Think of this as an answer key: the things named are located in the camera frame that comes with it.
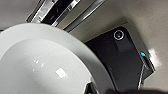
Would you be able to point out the stainless steel dishwasher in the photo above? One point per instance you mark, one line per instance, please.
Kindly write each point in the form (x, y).
(63, 11)

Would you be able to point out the black robot body part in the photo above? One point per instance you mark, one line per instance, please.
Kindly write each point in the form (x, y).
(100, 90)

